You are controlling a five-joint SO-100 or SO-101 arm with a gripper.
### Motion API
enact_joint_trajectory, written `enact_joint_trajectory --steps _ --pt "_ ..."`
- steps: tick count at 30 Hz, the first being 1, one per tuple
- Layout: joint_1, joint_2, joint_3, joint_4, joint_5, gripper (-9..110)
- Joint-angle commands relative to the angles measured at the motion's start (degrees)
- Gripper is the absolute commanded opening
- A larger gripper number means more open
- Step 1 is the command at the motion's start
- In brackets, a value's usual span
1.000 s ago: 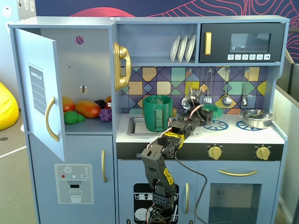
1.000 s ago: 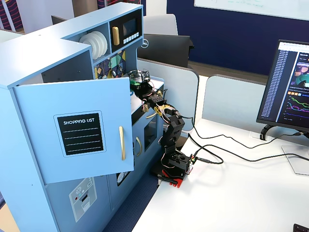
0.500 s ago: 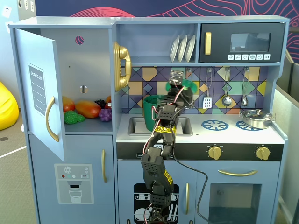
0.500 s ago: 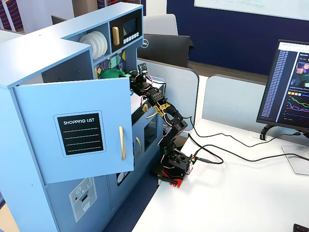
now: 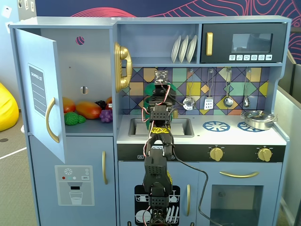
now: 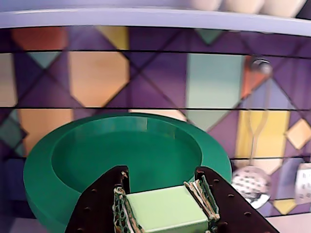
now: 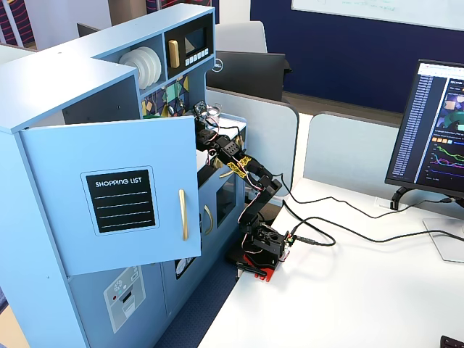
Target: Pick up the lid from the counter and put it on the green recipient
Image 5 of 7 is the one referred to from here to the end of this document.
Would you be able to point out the blue oven door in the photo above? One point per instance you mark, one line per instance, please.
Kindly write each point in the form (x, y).
(270, 179)

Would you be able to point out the grey toy plate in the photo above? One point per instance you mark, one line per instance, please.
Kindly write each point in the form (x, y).
(183, 49)
(191, 48)
(175, 49)

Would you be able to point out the green toy lettuce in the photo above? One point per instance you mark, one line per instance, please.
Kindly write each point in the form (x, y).
(71, 118)

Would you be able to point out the black toy microwave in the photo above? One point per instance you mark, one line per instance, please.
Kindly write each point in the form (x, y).
(221, 42)

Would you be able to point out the red orange toy fruit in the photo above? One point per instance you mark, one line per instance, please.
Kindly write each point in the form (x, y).
(109, 102)

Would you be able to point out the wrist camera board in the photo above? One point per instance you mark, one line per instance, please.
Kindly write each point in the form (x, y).
(161, 75)

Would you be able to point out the grey office partition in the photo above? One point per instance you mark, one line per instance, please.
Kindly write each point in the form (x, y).
(291, 141)

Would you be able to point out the gold stove knob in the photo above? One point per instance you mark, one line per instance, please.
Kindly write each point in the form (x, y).
(265, 154)
(216, 154)

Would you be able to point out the red orange toy peach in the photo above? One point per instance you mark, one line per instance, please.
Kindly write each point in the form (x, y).
(68, 106)

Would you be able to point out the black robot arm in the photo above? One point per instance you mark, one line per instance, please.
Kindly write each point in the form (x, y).
(156, 169)

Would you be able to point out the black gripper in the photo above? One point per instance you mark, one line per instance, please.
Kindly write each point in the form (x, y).
(162, 92)

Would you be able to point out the yellow bean bag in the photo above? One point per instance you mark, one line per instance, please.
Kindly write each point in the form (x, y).
(7, 110)

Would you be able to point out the steel ladle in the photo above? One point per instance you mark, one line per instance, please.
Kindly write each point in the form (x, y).
(228, 101)

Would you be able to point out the blue toy play kitchen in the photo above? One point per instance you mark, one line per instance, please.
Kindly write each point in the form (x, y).
(155, 23)

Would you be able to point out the dishwasher print cabinet door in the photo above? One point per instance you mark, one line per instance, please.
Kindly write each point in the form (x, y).
(131, 174)

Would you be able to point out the white wall socket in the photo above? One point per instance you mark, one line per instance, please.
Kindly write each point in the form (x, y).
(6, 11)

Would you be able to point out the steel skimmer spoon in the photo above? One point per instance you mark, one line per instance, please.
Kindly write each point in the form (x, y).
(189, 103)

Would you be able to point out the gold toy telephone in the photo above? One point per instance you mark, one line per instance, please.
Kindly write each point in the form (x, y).
(121, 54)

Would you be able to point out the steel slotted spatula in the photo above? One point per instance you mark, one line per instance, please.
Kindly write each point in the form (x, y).
(208, 104)

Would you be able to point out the grey toy sink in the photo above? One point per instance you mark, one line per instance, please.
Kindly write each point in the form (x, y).
(185, 127)

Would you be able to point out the blue fridge door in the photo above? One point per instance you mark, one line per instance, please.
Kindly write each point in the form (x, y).
(23, 51)

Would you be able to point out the steel serving spoon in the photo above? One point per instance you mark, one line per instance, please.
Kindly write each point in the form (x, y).
(246, 102)

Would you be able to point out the dark toy blackberries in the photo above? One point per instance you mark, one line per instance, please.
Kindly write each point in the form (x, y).
(100, 104)

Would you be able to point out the purple toy grapes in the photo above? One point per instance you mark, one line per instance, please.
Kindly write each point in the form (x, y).
(106, 115)

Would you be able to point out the orange toy mango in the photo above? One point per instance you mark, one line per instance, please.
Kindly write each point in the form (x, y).
(88, 110)

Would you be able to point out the blue freezer door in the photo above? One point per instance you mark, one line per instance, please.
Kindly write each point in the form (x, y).
(77, 150)

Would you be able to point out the steel toy pot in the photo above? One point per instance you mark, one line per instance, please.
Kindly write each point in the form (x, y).
(257, 123)

